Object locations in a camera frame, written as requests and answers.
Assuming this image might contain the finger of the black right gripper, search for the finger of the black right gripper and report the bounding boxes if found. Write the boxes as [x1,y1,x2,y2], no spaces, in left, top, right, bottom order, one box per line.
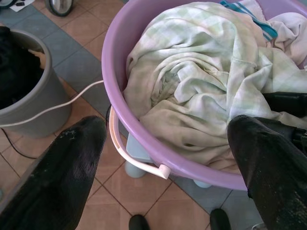
[262,92,307,118]

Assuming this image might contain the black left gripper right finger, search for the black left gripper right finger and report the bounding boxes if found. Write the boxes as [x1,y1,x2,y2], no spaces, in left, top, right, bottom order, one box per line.
[227,115,307,230]

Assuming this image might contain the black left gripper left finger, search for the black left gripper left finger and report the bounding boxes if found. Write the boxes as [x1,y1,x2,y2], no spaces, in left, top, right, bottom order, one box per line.
[0,115,107,230]

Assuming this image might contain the black clothes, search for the black clothes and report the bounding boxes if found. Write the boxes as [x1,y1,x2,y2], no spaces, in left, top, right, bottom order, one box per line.
[0,26,45,110]

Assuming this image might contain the white crumpled cloth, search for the white crumpled cloth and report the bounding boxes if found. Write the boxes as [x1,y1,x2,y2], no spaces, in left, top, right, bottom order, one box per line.
[268,11,307,70]

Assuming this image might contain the black robot right foot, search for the black robot right foot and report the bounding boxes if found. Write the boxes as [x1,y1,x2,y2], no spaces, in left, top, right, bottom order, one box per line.
[210,208,232,230]

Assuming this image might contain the black robot foot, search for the black robot foot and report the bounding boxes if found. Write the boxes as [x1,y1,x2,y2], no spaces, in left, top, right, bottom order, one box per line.
[210,208,232,230]
[129,214,151,230]

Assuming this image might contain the grey plastic bucket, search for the grey plastic bucket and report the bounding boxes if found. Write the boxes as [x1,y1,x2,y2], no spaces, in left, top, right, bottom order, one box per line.
[0,28,73,139]

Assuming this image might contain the light blue plastic stool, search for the light blue plastic stool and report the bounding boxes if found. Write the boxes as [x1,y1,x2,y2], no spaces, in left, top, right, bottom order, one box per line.
[124,133,213,189]

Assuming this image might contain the white cloth with teal stripes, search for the white cloth with teal stripes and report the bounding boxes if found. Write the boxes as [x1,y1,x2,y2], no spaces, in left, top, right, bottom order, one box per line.
[219,0,279,42]

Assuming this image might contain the black robot left foot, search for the black robot left foot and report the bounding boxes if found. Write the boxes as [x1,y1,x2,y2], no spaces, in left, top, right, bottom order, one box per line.
[129,214,151,230]

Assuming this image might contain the pale green checked cloth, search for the pale green checked cloth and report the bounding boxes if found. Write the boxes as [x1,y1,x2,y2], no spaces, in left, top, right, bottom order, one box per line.
[123,1,307,173]

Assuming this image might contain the tan cloth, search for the tan cloth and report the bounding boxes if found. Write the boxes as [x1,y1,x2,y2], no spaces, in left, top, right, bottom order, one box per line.
[28,48,47,70]

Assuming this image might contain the purple plastic bucket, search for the purple plastic bucket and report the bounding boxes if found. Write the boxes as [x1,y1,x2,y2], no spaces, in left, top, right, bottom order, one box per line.
[101,0,307,191]

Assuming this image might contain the black rubber wheel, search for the black rubber wheel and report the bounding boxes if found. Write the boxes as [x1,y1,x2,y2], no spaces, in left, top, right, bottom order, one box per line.
[45,0,74,18]

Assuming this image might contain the white paper sheet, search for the white paper sheet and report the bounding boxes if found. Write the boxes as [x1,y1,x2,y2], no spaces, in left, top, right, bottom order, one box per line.
[9,0,35,12]

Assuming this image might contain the thin black cable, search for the thin black cable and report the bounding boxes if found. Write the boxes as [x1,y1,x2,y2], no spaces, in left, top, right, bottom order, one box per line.
[0,128,39,160]

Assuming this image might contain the white cable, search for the white cable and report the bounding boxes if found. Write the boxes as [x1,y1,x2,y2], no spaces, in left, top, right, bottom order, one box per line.
[0,80,105,128]

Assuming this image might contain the white bucket handle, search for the white bucket handle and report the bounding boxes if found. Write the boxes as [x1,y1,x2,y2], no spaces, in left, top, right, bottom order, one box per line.
[109,107,171,180]

